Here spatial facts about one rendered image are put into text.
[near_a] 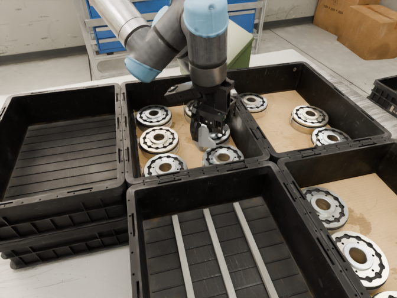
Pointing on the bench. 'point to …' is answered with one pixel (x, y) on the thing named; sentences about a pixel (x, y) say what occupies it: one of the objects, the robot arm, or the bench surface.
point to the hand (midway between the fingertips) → (204, 139)
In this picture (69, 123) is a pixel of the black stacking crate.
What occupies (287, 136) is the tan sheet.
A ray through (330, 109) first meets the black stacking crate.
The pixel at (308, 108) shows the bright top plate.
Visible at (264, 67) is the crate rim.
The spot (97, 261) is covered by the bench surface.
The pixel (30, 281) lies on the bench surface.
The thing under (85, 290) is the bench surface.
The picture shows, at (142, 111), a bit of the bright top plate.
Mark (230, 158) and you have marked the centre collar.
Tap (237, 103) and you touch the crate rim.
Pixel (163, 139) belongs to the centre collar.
